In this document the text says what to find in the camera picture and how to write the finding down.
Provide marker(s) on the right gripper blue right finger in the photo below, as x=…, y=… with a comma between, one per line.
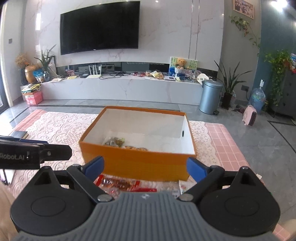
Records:
x=206, y=179

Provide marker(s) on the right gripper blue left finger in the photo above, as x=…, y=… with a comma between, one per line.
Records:
x=83, y=178

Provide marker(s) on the white green snack pouch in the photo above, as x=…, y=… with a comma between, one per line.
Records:
x=185, y=185

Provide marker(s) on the red packaged braised meat snack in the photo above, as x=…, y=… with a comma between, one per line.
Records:
x=114, y=184

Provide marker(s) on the pink checked table cover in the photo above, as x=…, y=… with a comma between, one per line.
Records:
x=232, y=159

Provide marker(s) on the clear snack bag in box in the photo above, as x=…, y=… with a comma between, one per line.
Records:
x=115, y=142

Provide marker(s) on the white lace tablecloth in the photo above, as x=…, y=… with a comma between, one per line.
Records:
x=67, y=128

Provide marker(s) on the pink storage box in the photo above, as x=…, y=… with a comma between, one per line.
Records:
x=34, y=98

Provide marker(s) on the orange cardboard box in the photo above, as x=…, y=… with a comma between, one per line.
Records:
x=166, y=134

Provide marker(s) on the red snack pack in box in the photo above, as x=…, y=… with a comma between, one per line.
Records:
x=134, y=148

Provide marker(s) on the pink small heater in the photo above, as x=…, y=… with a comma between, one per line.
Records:
x=249, y=116

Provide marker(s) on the grey metal trash bin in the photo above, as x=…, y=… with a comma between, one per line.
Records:
x=210, y=96

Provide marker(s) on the brown vase with dried flowers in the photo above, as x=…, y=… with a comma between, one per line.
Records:
x=27, y=68

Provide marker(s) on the blue water jug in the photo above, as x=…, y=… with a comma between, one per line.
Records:
x=258, y=97

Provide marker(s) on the potted long-leaf plant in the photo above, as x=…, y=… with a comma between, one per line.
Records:
x=229, y=80

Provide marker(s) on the aloe plant in pot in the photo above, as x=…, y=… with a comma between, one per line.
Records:
x=45, y=59

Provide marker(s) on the white wifi router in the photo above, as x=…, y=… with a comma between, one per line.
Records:
x=95, y=71

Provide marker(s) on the dark grey cabinet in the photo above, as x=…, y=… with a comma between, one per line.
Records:
x=286, y=105

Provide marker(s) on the brown teddy bear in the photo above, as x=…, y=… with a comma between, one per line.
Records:
x=181, y=63

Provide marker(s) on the hanging green vine plant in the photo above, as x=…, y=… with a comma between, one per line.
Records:
x=280, y=62

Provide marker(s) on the black wall television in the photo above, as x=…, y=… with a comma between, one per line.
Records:
x=100, y=27

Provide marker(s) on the framed wall picture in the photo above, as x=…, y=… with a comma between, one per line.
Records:
x=244, y=8

